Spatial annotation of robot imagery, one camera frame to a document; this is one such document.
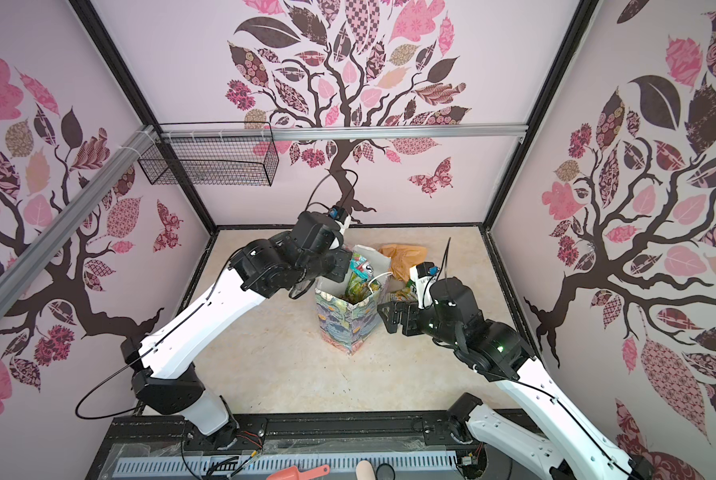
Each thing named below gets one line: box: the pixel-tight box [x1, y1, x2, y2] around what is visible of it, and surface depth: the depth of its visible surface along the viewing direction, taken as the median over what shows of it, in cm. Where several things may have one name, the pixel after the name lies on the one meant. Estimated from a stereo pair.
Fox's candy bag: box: [350, 253, 374, 282], surface depth 68 cm
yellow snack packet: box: [345, 272, 372, 305], surface depth 94 cm
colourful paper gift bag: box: [314, 245, 392, 355], surface depth 76 cm
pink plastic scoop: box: [266, 464, 331, 480], surface depth 68 cm
